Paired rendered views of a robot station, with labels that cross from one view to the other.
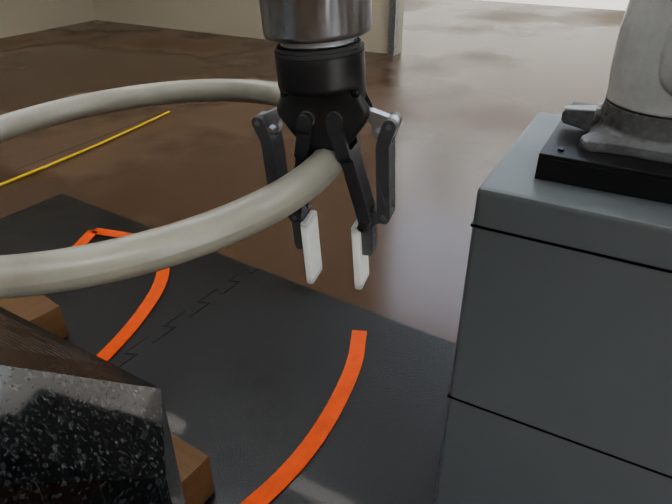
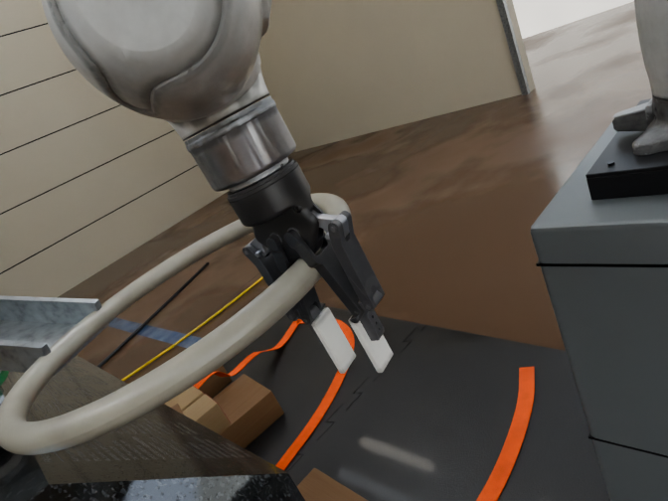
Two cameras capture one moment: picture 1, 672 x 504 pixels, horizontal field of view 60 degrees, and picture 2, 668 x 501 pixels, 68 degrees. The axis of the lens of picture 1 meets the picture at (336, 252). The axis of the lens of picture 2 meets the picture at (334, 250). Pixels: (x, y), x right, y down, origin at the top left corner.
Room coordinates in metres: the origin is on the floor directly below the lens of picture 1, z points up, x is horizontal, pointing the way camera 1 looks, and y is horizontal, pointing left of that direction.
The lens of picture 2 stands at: (0.07, -0.20, 1.12)
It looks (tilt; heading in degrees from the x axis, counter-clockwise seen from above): 21 degrees down; 23
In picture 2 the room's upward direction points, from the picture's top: 25 degrees counter-clockwise
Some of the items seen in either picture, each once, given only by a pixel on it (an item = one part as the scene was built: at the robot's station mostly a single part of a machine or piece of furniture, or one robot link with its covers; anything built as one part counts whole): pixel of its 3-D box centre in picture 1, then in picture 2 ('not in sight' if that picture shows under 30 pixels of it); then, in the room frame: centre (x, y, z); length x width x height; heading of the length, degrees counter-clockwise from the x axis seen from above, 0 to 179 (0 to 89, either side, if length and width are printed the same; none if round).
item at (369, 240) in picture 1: (377, 230); (375, 315); (0.48, -0.04, 0.87); 0.03 x 0.01 x 0.05; 72
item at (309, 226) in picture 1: (311, 247); (334, 340); (0.50, 0.02, 0.84); 0.03 x 0.01 x 0.07; 162
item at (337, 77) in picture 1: (323, 95); (282, 215); (0.50, 0.01, 1.00); 0.08 x 0.07 x 0.09; 72
